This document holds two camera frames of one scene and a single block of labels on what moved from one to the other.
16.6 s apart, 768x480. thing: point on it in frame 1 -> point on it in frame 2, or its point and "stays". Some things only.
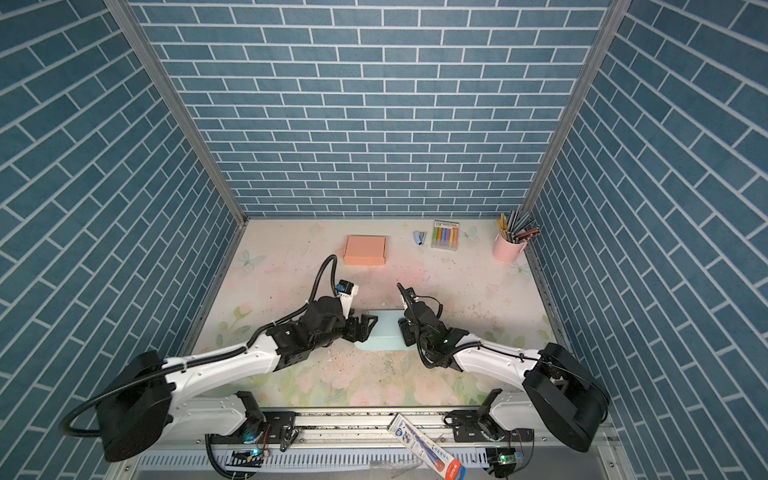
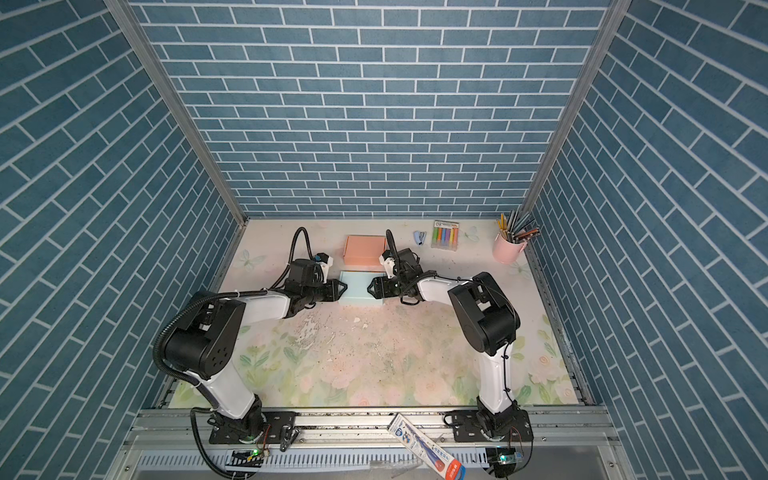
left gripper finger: (358, 329) -> (333, 292)
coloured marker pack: (445, 235) stays
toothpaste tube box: (427, 449) stays
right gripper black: (404, 323) -> (380, 287)
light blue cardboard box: (386, 333) -> (357, 287)
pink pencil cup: (507, 252) stays
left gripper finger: (368, 321) -> (336, 286)
